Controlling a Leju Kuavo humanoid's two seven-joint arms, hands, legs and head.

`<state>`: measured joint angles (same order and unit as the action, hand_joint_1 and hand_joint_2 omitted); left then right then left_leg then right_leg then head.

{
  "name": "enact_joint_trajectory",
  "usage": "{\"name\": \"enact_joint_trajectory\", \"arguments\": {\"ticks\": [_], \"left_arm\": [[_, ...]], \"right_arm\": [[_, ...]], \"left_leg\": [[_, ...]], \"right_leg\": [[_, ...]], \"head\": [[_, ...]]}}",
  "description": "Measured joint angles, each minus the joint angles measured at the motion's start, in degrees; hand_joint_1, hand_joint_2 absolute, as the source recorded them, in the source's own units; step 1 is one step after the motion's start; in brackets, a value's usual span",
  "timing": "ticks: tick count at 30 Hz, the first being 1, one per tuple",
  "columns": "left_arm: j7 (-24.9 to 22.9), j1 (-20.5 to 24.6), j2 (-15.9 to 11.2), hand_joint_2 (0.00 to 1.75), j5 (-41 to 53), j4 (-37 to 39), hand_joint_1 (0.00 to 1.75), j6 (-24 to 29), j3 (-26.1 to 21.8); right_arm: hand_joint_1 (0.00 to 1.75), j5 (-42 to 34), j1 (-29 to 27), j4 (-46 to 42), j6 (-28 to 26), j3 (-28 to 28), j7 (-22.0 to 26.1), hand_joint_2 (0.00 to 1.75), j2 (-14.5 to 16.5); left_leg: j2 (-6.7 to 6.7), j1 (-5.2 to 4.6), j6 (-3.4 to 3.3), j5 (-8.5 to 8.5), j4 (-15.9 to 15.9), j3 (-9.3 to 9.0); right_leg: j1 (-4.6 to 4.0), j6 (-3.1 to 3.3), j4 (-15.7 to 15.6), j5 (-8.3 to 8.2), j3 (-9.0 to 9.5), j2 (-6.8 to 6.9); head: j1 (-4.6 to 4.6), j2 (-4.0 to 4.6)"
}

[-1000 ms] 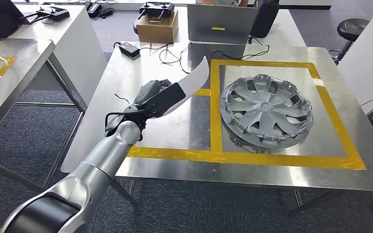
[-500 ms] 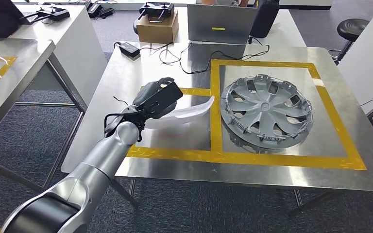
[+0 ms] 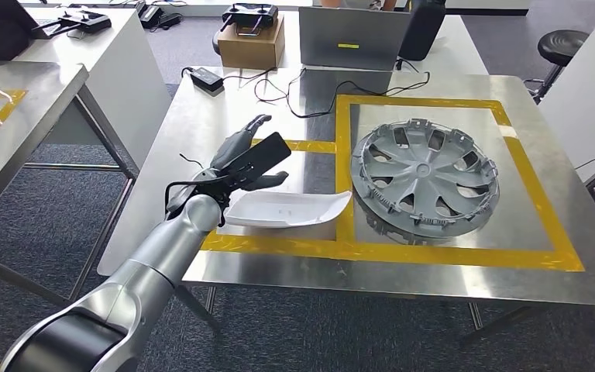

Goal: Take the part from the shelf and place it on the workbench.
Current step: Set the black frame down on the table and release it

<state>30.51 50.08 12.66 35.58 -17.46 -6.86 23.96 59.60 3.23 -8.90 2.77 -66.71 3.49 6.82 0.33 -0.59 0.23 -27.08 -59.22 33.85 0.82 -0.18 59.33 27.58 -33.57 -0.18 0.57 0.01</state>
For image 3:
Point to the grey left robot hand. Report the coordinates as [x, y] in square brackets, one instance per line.
[231, 149]

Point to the white curved plastic part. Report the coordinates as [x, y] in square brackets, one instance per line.
[287, 210]

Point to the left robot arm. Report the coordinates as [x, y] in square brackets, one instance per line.
[164, 251]

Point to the black power adapter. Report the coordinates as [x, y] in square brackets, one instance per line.
[206, 79]

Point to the cardboard box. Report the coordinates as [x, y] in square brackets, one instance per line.
[251, 51]

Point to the small yellow tape square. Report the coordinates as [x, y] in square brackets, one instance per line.
[277, 249]

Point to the white desk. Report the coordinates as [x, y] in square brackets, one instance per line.
[461, 56]
[118, 77]
[585, 87]

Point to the black remote controller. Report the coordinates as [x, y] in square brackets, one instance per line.
[249, 14]
[84, 21]

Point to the black chargers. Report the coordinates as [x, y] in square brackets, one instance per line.
[151, 15]

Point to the silver laptop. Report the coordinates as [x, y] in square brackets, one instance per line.
[349, 31]

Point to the large yellow tape square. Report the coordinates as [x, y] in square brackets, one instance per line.
[420, 101]

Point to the grey wheel cover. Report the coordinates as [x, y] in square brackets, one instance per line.
[426, 177]

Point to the white tape piece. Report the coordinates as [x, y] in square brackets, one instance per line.
[508, 131]

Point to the black round stool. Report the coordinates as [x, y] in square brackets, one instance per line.
[562, 45]

